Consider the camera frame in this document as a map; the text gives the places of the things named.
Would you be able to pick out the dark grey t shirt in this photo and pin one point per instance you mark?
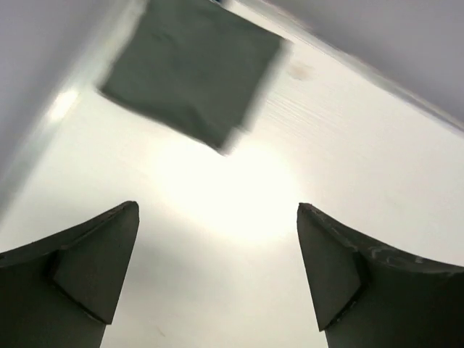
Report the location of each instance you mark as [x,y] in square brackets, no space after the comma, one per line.
[193,66]

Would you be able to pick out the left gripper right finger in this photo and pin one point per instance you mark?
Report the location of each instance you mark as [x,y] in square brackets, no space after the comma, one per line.
[366,293]

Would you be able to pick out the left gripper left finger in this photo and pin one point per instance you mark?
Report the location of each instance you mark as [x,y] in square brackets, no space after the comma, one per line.
[63,290]

